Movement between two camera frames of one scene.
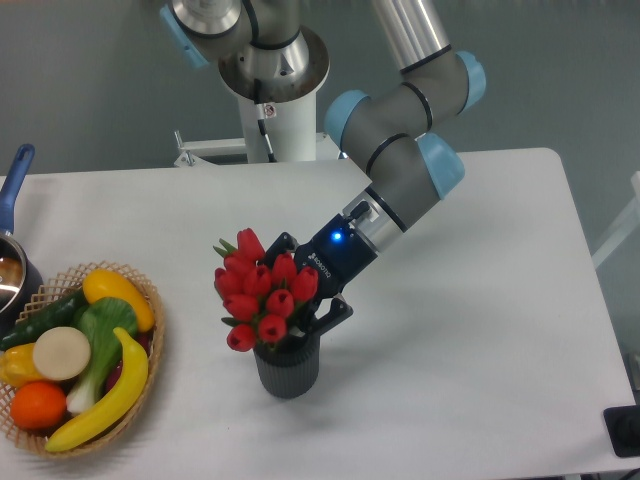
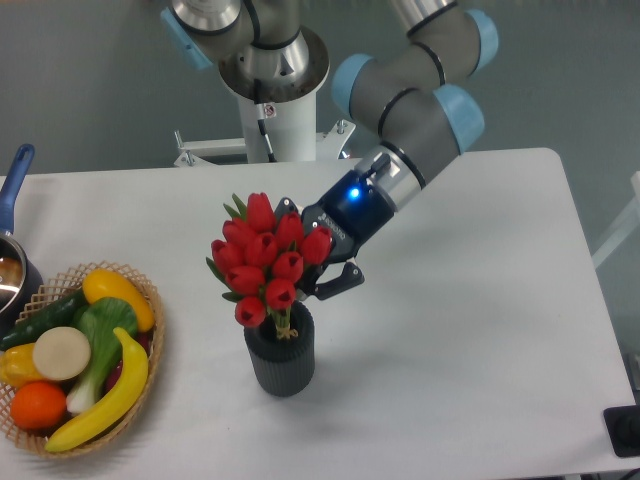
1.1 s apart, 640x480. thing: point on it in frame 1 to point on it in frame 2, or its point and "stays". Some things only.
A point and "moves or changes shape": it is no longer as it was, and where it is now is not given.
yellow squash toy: x=103 y=283 stays
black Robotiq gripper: x=336 y=254 to x=354 y=213
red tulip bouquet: x=260 y=292 moves or changes shape
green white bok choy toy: x=98 y=319 stays
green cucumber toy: x=61 y=314 stays
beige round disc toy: x=61 y=353 stays
